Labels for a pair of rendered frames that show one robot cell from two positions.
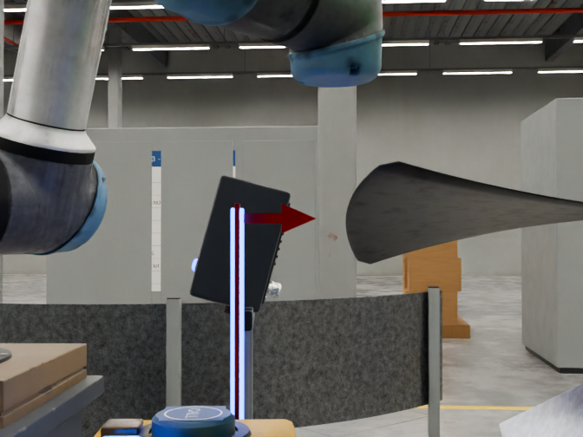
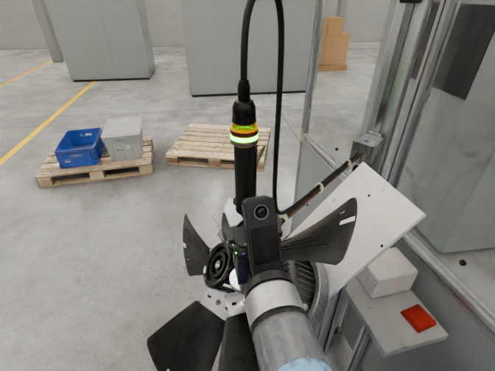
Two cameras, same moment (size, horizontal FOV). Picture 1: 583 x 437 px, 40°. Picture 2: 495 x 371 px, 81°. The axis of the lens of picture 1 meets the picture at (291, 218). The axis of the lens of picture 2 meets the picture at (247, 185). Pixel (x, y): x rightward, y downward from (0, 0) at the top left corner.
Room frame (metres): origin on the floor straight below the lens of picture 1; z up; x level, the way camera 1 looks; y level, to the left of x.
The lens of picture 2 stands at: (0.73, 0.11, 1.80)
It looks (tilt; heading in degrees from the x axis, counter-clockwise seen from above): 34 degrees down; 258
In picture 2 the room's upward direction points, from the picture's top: straight up
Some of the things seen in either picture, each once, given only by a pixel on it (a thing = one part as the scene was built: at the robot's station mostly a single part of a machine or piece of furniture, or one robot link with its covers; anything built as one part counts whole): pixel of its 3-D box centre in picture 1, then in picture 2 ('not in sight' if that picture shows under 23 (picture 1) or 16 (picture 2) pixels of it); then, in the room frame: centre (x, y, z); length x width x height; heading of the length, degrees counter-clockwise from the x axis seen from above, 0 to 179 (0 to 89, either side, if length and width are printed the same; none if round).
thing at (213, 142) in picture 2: not in sight; (222, 144); (0.31, -3.43, 0.07); 1.20 x 1.00 x 0.15; 159
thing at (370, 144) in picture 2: not in sight; (367, 148); (0.15, -0.68, 1.35); 0.10 x 0.07 x 0.09; 37
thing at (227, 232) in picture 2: not in sight; (236, 230); (0.67, -0.25, 1.47); 0.09 x 0.05 x 0.02; 100
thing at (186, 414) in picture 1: (193, 427); not in sight; (0.39, 0.05, 1.08); 0.04 x 0.04 x 0.02
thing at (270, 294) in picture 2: not in sight; (276, 307); (0.65, -0.11, 1.45); 0.08 x 0.05 x 0.08; 0
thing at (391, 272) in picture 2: not in sight; (381, 269); (0.08, -0.51, 0.92); 0.17 x 0.16 x 0.11; 2
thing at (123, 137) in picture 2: not in sight; (126, 138); (1.49, -3.37, 0.31); 0.60 x 0.42 x 0.33; 92
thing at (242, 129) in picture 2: not in sight; (244, 134); (0.65, -0.30, 1.61); 0.04 x 0.04 x 0.03
